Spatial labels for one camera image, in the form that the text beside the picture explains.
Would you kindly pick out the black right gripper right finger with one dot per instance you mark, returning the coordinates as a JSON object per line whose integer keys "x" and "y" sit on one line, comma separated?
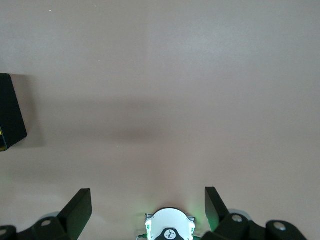
{"x": 225, "y": 227}

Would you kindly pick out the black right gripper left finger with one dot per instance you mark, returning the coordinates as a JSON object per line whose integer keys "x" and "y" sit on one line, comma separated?
{"x": 72, "y": 220}

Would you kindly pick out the black rectangular plastic box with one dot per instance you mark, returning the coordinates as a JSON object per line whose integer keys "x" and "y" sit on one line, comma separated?
{"x": 10, "y": 112}

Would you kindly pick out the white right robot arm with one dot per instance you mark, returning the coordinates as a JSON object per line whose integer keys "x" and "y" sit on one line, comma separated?
{"x": 170, "y": 220}

